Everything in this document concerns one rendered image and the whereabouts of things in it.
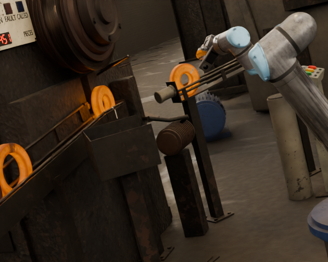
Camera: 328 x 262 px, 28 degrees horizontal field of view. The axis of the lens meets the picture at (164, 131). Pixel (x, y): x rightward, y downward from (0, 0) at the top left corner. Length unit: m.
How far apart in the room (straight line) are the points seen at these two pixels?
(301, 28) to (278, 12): 3.02
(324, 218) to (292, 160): 1.43
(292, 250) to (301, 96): 0.76
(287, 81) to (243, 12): 3.15
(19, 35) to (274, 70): 0.97
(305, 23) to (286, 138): 1.06
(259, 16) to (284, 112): 2.23
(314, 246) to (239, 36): 0.90
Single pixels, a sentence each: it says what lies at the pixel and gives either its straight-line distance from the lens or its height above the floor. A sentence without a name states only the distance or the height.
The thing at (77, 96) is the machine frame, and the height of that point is 0.80.
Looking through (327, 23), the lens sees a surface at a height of 0.64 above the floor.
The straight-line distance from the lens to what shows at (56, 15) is 2.53.
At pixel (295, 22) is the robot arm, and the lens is 2.20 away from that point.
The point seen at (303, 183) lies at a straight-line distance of 3.24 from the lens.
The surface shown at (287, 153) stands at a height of 0.25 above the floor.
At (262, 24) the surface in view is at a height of 0.73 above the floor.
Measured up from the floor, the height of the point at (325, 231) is 0.42.
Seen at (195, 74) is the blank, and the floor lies 0.72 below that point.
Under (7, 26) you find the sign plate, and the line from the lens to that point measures 2.48.
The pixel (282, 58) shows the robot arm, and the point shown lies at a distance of 2.17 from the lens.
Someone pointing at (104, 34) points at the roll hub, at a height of 1.02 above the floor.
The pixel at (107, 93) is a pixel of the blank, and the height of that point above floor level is 0.77.
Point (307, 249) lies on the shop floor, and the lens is 2.71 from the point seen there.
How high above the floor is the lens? 1.07
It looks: 11 degrees down
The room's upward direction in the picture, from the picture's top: 15 degrees counter-clockwise
